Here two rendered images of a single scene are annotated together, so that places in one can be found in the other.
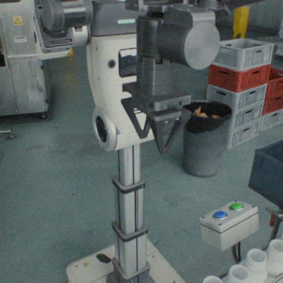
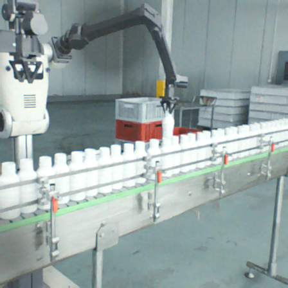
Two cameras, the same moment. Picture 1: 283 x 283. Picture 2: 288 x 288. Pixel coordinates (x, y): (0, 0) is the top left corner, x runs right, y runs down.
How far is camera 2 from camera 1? 90 cm
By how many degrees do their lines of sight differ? 21
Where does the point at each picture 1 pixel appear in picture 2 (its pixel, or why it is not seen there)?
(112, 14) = (8, 39)
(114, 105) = (9, 99)
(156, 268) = (53, 279)
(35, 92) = not seen: outside the picture
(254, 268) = (88, 155)
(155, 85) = (23, 47)
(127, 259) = not seen: hidden behind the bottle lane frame
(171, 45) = (26, 25)
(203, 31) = (38, 19)
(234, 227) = not seen: hidden behind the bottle
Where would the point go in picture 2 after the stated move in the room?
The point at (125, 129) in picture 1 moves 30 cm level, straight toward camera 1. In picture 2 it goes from (18, 118) to (15, 129)
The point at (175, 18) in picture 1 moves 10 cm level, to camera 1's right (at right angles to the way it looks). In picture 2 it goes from (28, 15) to (62, 17)
